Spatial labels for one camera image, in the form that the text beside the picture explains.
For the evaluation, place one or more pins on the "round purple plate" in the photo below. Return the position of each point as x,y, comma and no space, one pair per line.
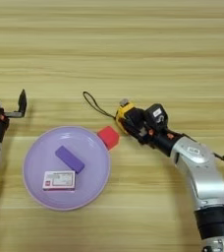
51,197

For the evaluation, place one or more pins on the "red cube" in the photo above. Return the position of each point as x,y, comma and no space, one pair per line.
108,136

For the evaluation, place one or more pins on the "yellow black tape measure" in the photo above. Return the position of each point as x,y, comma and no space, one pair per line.
122,113

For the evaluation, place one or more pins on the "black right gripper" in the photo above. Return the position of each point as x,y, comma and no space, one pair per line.
159,139

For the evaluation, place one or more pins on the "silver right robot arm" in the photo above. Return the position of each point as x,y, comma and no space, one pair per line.
202,174

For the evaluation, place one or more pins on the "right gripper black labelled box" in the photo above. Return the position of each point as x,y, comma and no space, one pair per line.
156,116

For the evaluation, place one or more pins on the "white and red card box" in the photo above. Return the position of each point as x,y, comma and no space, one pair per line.
59,180

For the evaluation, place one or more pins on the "purple rectangular block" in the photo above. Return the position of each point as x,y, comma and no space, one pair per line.
69,159

